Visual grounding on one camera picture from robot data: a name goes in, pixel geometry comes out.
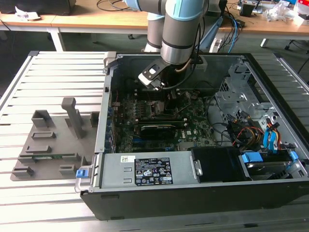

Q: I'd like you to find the CPU socket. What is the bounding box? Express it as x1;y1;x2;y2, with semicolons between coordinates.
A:
151;100;182;116

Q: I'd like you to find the installed-type RAM stick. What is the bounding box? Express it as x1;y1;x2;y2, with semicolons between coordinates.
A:
139;120;188;129

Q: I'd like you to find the green motherboard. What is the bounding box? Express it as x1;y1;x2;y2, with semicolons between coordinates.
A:
113;89;218;154

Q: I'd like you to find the black graphics card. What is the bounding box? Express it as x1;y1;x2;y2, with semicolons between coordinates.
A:
139;124;180;140

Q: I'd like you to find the metal drive cage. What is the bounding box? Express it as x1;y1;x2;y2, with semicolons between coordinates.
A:
213;55;281;127

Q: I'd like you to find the white power strip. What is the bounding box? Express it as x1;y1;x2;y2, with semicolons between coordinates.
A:
209;38;223;53

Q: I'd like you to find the black plastic shroud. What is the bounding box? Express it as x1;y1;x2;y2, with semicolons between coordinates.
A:
190;146;251;184

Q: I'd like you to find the grey power supply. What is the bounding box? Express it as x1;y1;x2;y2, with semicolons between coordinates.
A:
88;152;202;191

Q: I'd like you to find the blue disk carrier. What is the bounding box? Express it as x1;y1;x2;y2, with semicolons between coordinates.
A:
241;150;298;170

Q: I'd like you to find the black PC case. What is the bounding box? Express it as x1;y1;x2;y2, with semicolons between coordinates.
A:
74;52;309;220

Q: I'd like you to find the silver hard disk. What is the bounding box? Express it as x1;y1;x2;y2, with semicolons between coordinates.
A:
243;161;292;181

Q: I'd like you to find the wooden desk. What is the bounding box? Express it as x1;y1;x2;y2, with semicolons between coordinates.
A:
0;12;155;53
217;14;309;48

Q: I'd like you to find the grey parts rack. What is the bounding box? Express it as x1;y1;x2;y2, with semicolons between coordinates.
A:
9;97;101;182

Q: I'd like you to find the green RAM stick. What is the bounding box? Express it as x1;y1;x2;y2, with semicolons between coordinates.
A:
32;156;64;161

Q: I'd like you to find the clear plastic bag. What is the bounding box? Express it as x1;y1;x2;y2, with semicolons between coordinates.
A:
262;1;292;23

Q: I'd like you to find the white box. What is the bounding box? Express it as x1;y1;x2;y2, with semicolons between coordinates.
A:
293;0;309;26

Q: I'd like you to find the crumpled white paper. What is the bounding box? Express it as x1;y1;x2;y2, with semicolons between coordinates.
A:
14;6;42;21

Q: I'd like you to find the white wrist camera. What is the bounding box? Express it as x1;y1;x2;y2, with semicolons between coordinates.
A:
138;60;168;92

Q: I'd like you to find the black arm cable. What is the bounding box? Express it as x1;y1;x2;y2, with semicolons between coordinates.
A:
192;20;206;66

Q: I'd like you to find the multicolour power wire bundle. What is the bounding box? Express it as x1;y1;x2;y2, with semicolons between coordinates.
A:
230;119;265;147

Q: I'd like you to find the blue hanging cable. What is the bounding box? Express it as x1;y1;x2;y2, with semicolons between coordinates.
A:
230;16;241;53

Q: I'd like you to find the blue flat data cable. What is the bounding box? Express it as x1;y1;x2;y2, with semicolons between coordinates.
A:
267;122;280;153
262;130;270;153

